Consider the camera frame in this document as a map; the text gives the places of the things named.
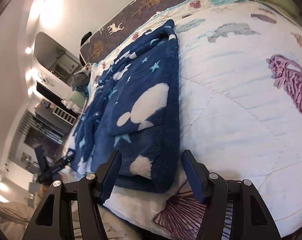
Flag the navy blue star fleece garment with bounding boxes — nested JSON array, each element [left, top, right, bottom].
[[68, 20, 180, 193]]

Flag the dark grey clothes pile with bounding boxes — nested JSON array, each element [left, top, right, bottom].
[[72, 63, 92, 97]]

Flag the white sea-pattern quilt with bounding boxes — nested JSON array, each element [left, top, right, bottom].
[[63, 0, 302, 240]]

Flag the white wall mirror shelf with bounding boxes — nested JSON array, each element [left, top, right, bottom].
[[24, 31, 81, 98]]

